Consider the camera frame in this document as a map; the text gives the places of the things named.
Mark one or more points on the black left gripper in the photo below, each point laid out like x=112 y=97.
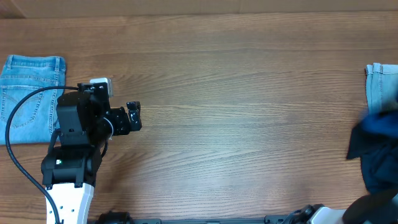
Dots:
x=134 y=115

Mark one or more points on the blue polo shirt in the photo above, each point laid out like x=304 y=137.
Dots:
x=384 y=123

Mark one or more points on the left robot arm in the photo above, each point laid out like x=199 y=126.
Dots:
x=87 y=122

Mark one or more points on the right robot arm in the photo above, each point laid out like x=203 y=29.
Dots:
x=379 y=208

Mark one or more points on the folded light blue jeans left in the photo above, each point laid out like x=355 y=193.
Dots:
x=36 y=118

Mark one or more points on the light blue jeans right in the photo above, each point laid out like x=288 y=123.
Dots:
x=381 y=87

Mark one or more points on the dark navy garment pile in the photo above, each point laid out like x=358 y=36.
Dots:
x=378 y=155

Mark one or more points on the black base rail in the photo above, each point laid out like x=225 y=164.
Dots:
x=125 y=218

